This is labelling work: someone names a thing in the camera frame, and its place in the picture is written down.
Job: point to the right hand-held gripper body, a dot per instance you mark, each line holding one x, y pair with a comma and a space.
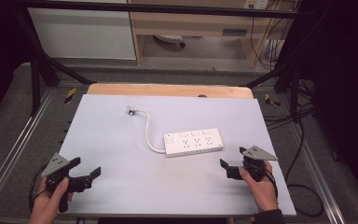
256, 153

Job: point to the yellow black floor tape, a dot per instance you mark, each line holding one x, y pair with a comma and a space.
271, 100
70, 95

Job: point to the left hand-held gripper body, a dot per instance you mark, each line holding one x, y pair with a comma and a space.
55, 165

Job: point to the white plug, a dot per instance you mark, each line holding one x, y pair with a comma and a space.
131, 111

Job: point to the light wooden desk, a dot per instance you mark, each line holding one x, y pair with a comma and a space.
192, 26

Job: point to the person's right hand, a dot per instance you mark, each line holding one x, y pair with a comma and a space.
262, 193

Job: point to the aluminium floor rail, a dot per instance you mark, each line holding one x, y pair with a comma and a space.
315, 174
15, 146

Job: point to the wooden table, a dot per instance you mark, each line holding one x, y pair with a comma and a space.
167, 90

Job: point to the office chair base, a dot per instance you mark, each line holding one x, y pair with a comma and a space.
171, 38

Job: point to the white wall socket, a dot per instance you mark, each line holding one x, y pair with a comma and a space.
254, 3

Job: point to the white cabinet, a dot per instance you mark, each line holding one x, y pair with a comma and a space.
80, 34

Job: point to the white power strip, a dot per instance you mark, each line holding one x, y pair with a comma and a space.
194, 143

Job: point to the white table board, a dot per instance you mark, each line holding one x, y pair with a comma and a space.
121, 174

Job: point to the person's left hand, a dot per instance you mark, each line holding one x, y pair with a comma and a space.
48, 203

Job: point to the black metal frame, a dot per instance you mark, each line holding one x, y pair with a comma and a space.
167, 9

